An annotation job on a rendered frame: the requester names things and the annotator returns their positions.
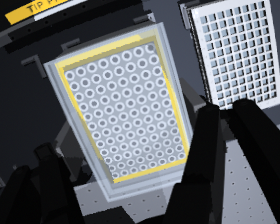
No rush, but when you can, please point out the white rack with square holes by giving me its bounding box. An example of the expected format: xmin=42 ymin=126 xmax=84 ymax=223
xmin=186 ymin=0 xmax=280 ymax=109

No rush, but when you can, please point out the yellow-framed tip rack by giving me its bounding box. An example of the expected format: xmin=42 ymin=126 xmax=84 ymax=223
xmin=56 ymin=20 xmax=156 ymax=58

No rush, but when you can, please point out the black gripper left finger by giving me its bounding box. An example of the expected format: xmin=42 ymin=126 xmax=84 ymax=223
xmin=0 ymin=120 xmax=85 ymax=224

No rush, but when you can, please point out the light grey base plate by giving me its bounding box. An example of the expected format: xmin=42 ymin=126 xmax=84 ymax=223
xmin=0 ymin=0 xmax=277 ymax=224

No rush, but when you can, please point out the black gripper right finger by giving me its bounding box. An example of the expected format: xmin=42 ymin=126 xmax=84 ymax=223
xmin=162 ymin=77 xmax=280 ymax=224

